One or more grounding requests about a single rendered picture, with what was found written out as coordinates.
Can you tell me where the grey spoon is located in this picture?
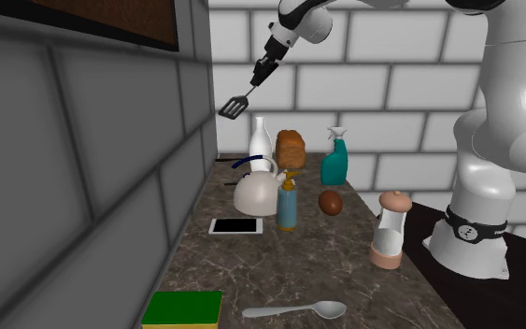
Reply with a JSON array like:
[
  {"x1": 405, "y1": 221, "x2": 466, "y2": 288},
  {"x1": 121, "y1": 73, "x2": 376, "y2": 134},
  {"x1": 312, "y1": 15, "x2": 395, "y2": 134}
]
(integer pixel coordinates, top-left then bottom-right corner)
[{"x1": 241, "y1": 300, "x2": 348, "y2": 321}]

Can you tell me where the blue soap dispenser bottle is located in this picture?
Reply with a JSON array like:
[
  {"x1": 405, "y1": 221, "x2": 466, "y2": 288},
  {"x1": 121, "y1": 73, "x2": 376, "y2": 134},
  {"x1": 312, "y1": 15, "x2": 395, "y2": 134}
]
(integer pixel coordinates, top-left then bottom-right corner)
[{"x1": 275, "y1": 170, "x2": 302, "y2": 233}]

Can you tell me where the brown bread loaf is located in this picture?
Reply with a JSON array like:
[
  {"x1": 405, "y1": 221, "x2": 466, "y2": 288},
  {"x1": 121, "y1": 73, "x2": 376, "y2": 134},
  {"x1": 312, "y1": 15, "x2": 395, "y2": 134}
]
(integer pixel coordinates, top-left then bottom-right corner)
[{"x1": 275, "y1": 129, "x2": 307, "y2": 170}]

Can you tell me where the white vase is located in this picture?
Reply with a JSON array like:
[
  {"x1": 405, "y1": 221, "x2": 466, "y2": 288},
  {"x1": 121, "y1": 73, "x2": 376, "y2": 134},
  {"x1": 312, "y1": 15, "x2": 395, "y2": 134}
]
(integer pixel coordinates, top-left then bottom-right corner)
[{"x1": 249, "y1": 116, "x2": 274, "y2": 172}]

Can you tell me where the white kettle with blue handle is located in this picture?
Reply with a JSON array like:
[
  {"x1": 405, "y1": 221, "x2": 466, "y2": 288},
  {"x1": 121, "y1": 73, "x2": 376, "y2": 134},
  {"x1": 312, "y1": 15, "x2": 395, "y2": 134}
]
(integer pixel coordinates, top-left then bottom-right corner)
[{"x1": 231, "y1": 154, "x2": 287, "y2": 217}]

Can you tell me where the brown egg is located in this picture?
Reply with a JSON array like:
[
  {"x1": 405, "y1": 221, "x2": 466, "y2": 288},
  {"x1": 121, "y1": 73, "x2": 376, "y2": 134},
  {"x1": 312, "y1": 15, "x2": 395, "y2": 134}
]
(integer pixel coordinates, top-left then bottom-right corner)
[{"x1": 318, "y1": 190, "x2": 344, "y2": 217}]

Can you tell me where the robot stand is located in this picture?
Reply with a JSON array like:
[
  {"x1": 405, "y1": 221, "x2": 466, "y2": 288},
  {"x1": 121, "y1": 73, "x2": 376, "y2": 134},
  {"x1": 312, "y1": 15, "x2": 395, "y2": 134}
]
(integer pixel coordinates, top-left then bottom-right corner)
[{"x1": 401, "y1": 201, "x2": 526, "y2": 329}]

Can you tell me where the pink and white grinder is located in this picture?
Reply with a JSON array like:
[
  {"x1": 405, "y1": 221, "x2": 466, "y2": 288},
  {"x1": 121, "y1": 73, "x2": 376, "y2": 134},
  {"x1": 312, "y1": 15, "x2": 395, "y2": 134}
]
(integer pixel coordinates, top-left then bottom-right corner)
[{"x1": 368, "y1": 190, "x2": 414, "y2": 271}]

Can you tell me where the black slotted spatula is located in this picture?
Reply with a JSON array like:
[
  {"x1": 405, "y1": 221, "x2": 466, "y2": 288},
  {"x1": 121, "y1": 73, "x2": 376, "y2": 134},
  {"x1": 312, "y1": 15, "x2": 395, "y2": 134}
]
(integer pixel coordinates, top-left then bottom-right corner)
[{"x1": 218, "y1": 84, "x2": 258, "y2": 121}]

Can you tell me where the green and yellow sponge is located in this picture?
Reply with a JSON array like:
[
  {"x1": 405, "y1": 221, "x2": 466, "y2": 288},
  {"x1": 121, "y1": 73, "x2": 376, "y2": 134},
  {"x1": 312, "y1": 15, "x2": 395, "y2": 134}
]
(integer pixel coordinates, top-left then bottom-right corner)
[{"x1": 140, "y1": 290, "x2": 223, "y2": 329}]

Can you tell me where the white tablet with black screen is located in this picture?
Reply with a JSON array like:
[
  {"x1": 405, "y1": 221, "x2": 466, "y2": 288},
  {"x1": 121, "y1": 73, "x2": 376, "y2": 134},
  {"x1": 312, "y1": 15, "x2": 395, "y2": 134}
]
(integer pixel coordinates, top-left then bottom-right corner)
[{"x1": 207, "y1": 217, "x2": 264, "y2": 236}]

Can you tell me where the teal spray bottle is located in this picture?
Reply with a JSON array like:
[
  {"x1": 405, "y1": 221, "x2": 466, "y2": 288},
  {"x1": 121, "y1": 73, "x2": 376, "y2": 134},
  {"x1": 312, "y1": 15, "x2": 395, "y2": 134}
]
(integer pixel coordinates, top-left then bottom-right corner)
[{"x1": 320, "y1": 125, "x2": 349, "y2": 187}]

